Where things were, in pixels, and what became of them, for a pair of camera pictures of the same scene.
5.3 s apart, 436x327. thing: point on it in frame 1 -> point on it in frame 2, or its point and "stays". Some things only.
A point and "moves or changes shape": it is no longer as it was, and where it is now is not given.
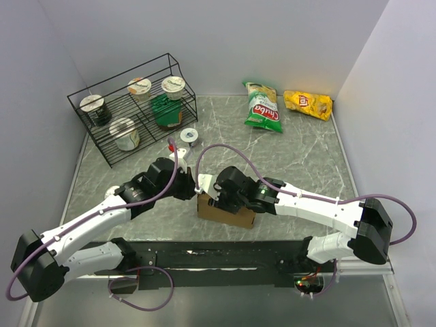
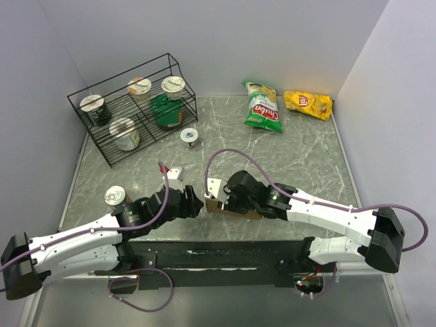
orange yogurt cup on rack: (140, 88) stays
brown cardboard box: (244, 217) moves or changes shape
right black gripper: (221, 204) stays
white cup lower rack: (127, 137) stays
